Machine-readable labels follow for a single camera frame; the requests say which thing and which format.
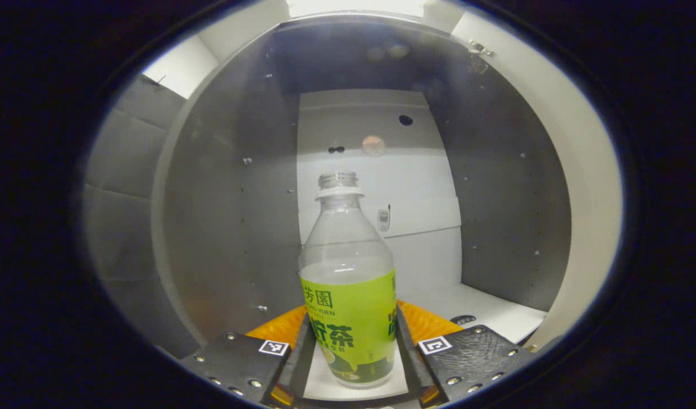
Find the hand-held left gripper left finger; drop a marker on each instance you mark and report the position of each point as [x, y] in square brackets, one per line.
[240, 363]

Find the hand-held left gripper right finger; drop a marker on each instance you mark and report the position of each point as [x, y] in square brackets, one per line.
[473, 358]

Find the clear bottle with green label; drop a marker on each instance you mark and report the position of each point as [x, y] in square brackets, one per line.
[348, 318]

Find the grey cabinet door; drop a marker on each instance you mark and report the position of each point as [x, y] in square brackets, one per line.
[586, 170]

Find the metal door hinge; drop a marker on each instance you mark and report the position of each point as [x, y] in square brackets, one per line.
[482, 48]

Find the large ceiling light panel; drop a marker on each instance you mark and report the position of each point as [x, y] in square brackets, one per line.
[353, 7]

